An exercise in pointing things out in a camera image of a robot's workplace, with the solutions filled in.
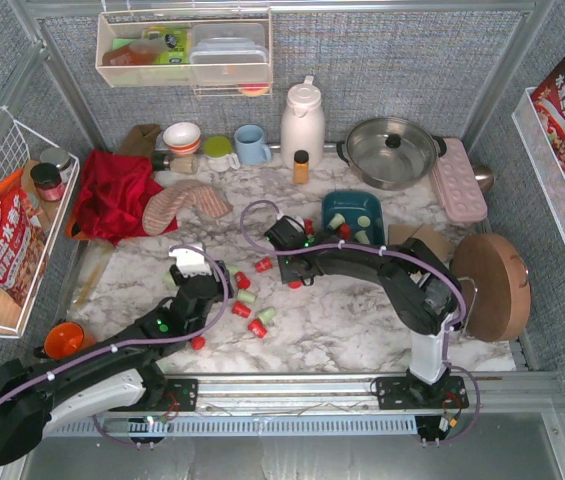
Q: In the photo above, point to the beige wall rack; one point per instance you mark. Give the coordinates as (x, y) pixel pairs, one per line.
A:
(125, 59)

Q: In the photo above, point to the round wooden board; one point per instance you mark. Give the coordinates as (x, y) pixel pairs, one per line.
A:
(495, 285)

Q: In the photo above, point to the silver lidded jar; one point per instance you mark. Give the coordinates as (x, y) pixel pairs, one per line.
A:
(60, 158)

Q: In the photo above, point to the brown cardboard divider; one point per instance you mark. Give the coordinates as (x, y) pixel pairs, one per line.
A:
(440, 245)

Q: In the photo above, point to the stainless steel pot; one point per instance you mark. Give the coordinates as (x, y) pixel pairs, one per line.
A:
(390, 153)

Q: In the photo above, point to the orange cup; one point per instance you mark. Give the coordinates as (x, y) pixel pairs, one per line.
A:
(64, 340)

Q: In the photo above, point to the teal plastic storage basket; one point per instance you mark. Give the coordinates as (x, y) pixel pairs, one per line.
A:
(352, 204)

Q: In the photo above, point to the pink egg tray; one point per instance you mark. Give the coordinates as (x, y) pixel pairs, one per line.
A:
(455, 186)

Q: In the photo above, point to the clear plastic food container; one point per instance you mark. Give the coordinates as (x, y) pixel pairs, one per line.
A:
(229, 53)

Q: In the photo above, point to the dark lidded jar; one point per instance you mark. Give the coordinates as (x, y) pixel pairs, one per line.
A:
(48, 182)

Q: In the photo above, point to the white wire basket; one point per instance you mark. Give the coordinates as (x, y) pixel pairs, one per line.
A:
(15, 153)

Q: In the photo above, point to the orange spice bottle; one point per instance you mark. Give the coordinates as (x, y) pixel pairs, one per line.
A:
(300, 167)

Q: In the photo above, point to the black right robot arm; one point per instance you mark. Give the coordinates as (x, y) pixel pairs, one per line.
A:
(426, 297)

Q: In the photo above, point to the green lidded cup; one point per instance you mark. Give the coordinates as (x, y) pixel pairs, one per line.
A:
(219, 153)

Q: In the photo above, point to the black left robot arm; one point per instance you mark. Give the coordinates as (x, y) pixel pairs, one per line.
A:
(116, 373)

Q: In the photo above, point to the orange snack bag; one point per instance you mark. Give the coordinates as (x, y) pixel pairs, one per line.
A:
(22, 239)

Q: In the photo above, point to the metal bowl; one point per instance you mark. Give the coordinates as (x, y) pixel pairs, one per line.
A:
(485, 178)

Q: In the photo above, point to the striped pink oven mitt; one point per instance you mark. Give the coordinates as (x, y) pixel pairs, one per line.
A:
(162, 209)

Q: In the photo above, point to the white striped bowl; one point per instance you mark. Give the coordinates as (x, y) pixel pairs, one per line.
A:
(182, 138)

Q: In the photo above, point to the blue mug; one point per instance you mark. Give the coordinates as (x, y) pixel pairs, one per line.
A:
(251, 147)

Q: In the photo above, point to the red cloth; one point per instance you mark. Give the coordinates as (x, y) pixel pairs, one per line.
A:
(114, 191)

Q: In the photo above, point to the white thermos jug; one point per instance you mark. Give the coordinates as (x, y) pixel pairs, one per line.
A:
(303, 124)

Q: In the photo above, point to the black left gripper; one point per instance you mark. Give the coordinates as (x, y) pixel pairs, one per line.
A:
(182, 279)

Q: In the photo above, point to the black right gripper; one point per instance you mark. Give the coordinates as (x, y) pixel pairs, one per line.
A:
(282, 236)

